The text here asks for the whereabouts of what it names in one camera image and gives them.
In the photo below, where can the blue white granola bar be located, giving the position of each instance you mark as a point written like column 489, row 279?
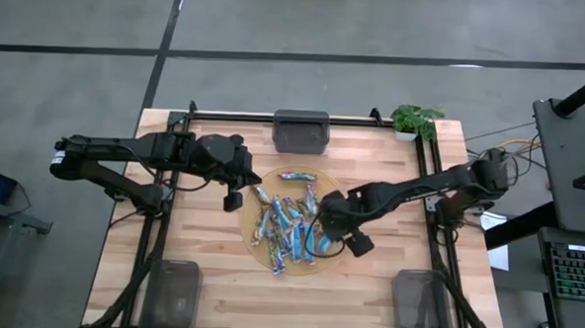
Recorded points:
column 296, row 243

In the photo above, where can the black aluminium rig frame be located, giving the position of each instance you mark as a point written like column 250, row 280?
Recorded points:
column 235, row 116

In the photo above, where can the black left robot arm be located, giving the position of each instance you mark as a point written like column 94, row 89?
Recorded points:
column 100, row 148

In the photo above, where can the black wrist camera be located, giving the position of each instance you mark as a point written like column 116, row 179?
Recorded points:
column 359, row 243
column 233, row 201

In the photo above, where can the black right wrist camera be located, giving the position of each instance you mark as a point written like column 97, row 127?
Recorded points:
column 359, row 243

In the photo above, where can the dark grey plastic bin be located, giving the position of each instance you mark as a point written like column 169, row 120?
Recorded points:
column 301, row 132
column 170, row 297
column 421, row 308

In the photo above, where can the green red granola bar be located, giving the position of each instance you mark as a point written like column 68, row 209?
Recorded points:
column 277, row 259
column 312, row 199

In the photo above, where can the silver blue granola bar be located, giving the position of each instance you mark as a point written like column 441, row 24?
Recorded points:
column 262, row 195
column 280, row 214
column 294, row 211

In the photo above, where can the blue red granola bar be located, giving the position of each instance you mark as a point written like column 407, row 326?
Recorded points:
column 297, row 176

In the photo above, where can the black backlit keyboard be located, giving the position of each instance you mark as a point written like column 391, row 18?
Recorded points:
column 577, row 270

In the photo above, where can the white paper sheet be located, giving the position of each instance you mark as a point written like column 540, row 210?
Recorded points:
column 497, row 242

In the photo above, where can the orange-blue chip bag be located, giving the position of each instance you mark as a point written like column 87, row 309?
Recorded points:
column 261, row 227

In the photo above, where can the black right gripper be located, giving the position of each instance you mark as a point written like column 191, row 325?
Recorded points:
column 337, row 215

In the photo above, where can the dark grey desk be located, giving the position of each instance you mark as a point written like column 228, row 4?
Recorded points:
column 567, row 324

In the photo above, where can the green plant in white pot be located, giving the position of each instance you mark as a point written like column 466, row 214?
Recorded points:
column 415, row 119

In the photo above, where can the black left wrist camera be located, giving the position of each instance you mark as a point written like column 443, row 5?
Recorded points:
column 233, row 201

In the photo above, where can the dark grey cart top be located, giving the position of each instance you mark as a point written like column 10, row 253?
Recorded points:
column 555, row 160

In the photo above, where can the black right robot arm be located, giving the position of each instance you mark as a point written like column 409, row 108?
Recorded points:
column 420, row 182

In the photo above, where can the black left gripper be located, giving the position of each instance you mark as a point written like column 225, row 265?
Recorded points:
column 240, row 162

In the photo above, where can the round woven straw placemat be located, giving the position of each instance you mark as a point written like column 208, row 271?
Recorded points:
column 291, row 188

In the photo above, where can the grey metal stand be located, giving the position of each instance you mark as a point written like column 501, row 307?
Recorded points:
column 2, row 250

